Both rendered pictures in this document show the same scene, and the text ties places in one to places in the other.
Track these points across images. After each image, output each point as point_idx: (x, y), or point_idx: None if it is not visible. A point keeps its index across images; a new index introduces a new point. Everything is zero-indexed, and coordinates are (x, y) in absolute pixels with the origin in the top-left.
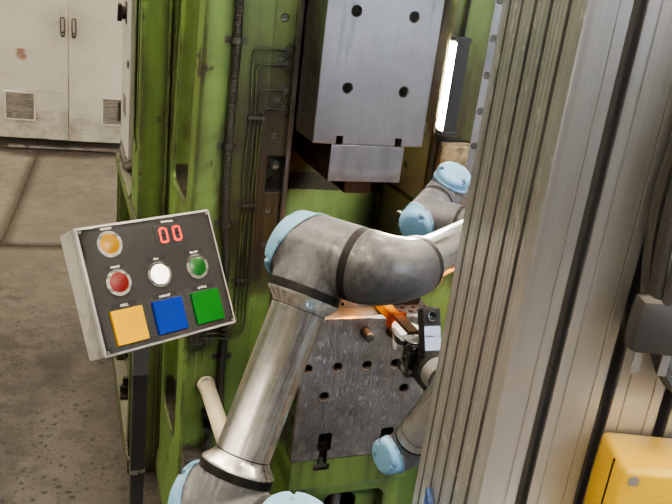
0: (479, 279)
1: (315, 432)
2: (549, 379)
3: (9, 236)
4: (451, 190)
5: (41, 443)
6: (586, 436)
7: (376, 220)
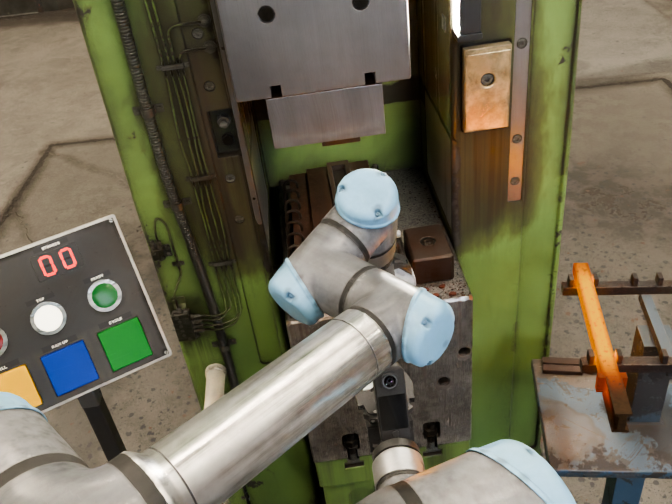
0: None
1: (336, 434)
2: None
3: None
4: (359, 226)
5: (136, 373)
6: None
7: (424, 138)
